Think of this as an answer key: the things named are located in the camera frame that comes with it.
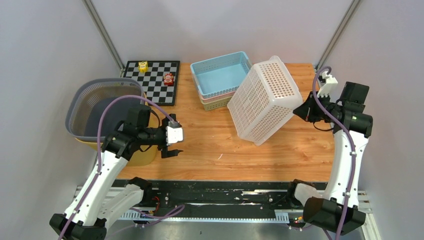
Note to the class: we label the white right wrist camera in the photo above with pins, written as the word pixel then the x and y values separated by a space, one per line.
pixel 327 84

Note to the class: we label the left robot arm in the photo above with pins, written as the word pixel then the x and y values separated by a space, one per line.
pixel 89 217

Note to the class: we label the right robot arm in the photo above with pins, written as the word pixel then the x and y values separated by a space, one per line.
pixel 337 208

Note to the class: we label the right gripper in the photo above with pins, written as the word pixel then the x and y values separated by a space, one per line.
pixel 306 111

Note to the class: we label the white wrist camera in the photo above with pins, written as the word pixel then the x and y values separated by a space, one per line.
pixel 174 135
pixel 327 84

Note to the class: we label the blue perforated tray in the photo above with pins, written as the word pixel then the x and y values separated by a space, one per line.
pixel 220 75

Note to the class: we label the green perforated tray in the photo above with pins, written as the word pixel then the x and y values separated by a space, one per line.
pixel 208 106

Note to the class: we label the yellow ribbed bin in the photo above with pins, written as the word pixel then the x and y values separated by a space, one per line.
pixel 142 155

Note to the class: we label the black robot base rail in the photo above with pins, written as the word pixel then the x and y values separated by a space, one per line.
pixel 212 201

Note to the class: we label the pink perforated tray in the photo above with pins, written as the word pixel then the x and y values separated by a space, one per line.
pixel 206 100

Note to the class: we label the large white perforated basket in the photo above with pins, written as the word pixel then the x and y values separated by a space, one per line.
pixel 264 101

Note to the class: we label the yellow owl toy block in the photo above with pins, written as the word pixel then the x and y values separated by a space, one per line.
pixel 143 66

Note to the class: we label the grey mesh basket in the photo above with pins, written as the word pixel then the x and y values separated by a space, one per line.
pixel 90 101

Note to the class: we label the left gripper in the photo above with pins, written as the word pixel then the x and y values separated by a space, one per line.
pixel 165 152

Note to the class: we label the red owl toy block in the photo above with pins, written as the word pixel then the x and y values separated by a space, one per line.
pixel 168 79

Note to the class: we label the black white checkerboard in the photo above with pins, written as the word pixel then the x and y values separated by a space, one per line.
pixel 152 81

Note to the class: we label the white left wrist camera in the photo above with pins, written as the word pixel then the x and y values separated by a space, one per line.
pixel 174 135

